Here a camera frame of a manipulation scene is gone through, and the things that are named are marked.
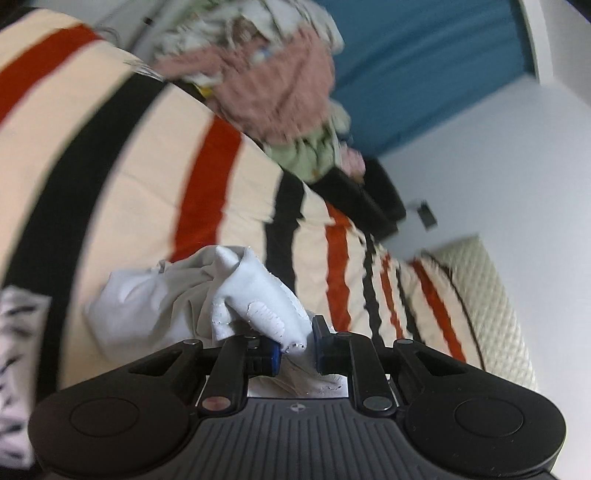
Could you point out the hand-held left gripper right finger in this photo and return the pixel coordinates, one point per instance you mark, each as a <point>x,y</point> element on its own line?
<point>318,345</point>

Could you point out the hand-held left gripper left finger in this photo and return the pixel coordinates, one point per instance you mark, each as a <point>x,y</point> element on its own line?
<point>272,359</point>

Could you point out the white garment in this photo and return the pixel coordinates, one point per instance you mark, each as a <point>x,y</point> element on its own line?
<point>249,286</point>

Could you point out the black armchair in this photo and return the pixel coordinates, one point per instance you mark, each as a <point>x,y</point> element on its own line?
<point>369,198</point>

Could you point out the small pink cloth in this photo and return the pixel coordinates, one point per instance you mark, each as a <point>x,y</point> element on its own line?
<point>354,162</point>

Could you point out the pale green cloth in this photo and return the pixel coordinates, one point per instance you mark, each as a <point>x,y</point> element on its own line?
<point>300,157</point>

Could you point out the striped fleece blanket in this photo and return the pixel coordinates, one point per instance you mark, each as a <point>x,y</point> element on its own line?
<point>138,184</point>

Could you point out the black and white patterned cloth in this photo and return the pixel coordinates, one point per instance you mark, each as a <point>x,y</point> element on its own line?
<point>23,369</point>

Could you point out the pink fluffy blanket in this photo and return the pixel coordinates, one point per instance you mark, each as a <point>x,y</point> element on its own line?
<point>277,87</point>

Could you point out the blue curtain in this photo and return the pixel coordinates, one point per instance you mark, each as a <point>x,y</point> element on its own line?
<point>415,55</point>

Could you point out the grey cloth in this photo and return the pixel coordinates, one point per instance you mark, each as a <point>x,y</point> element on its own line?
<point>258,18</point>

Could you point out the black wall outlet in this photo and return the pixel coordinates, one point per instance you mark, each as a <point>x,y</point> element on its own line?
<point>426,214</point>

